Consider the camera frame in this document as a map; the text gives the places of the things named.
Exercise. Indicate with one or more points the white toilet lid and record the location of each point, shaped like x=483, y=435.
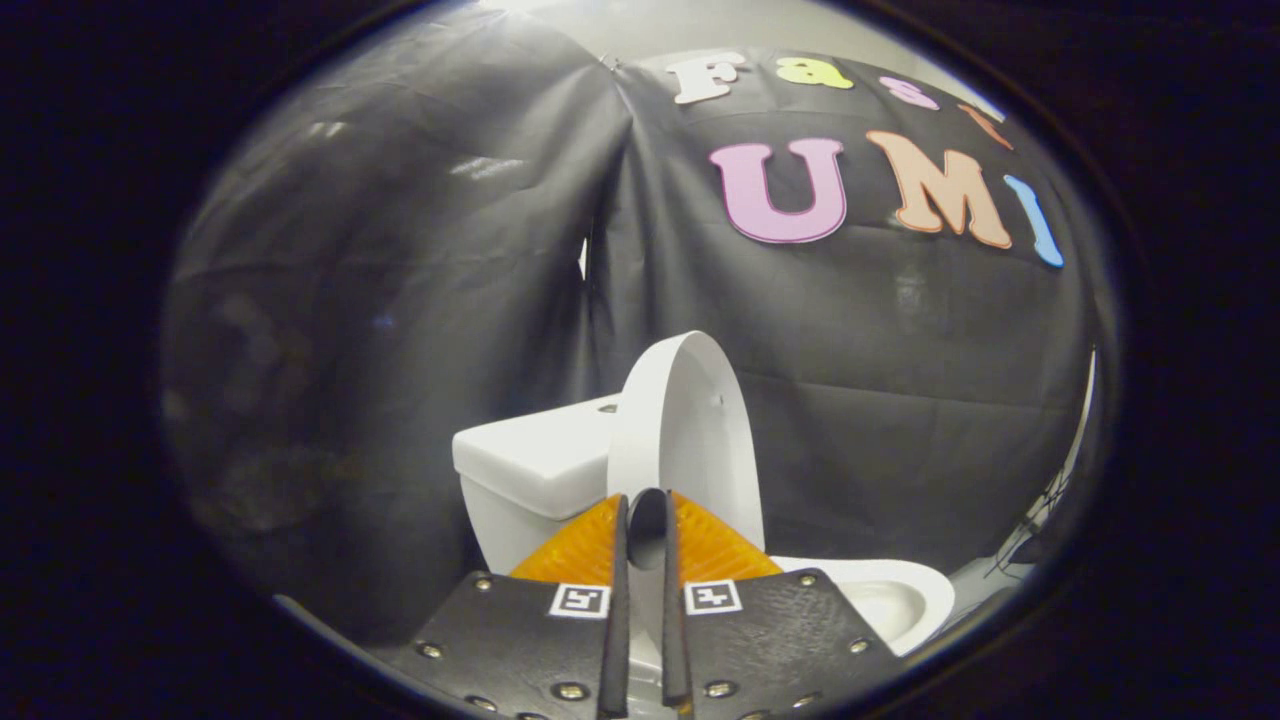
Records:
x=690, y=430

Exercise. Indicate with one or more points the white toilet tank cover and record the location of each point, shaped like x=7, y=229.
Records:
x=530, y=455

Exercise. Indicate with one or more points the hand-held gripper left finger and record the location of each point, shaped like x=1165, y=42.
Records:
x=520, y=640

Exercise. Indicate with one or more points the white toilet seat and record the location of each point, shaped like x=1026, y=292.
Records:
x=920, y=590

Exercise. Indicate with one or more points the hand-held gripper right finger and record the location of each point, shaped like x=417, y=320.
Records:
x=770, y=640

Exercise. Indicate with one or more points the black backdrop cloth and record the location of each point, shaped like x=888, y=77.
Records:
x=420, y=300

